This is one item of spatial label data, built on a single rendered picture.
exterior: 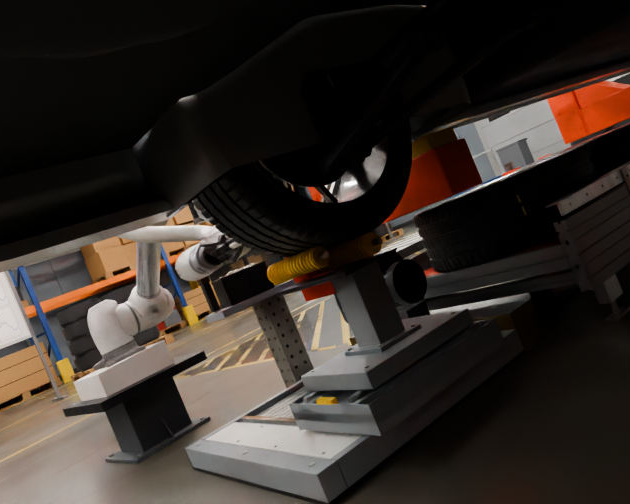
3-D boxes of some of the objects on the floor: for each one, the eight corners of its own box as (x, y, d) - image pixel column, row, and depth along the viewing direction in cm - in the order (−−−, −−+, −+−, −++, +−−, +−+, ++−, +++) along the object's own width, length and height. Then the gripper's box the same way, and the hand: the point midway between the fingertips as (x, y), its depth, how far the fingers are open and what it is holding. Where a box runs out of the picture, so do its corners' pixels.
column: (302, 396, 227) (262, 300, 227) (290, 396, 236) (251, 304, 235) (321, 385, 233) (281, 291, 233) (308, 385, 241) (270, 295, 241)
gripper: (224, 275, 173) (260, 259, 153) (186, 257, 167) (218, 239, 148) (232, 254, 176) (268, 236, 156) (194, 235, 170) (227, 214, 151)
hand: (238, 240), depth 155 cm, fingers closed, pressing on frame
